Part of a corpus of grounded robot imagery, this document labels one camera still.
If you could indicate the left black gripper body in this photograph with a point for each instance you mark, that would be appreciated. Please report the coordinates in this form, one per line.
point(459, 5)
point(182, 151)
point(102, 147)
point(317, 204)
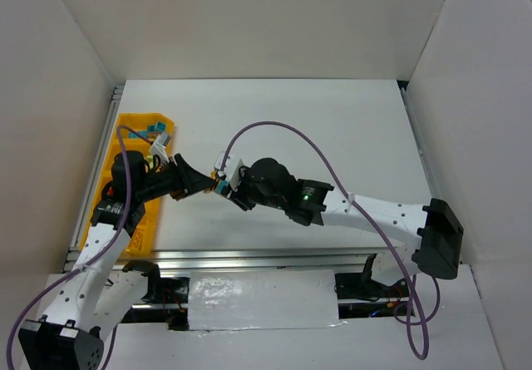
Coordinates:
point(179, 177)

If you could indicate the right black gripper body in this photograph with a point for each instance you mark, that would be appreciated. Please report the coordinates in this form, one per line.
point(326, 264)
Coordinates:
point(234, 195)

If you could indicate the blue small lego brick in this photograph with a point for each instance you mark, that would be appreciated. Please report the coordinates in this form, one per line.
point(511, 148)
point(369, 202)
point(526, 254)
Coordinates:
point(222, 188)

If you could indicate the red green blue lego stack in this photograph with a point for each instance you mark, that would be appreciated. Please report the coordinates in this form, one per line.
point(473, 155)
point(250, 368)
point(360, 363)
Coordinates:
point(109, 190)

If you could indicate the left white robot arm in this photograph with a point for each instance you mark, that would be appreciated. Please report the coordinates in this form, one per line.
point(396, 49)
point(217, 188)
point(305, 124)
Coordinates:
point(71, 332)

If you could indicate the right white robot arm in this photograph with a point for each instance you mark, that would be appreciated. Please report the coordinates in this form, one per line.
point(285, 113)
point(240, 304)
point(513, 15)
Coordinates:
point(430, 236)

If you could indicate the yellow compartment bin tray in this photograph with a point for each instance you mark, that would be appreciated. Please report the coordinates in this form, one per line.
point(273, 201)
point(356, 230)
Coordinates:
point(142, 241)

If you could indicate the white taped cover panel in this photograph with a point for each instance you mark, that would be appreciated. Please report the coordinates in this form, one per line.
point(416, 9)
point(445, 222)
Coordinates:
point(279, 299)

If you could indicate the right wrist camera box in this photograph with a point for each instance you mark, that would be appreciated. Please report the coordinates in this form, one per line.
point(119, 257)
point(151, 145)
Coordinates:
point(228, 167)

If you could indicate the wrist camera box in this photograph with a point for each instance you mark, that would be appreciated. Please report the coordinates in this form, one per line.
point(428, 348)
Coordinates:
point(158, 147)
point(228, 167)

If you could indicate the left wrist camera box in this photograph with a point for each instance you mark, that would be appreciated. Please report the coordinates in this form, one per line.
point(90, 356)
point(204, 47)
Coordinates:
point(158, 147)

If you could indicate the aluminium rail frame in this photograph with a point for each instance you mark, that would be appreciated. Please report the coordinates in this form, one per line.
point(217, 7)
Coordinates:
point(344, 250)

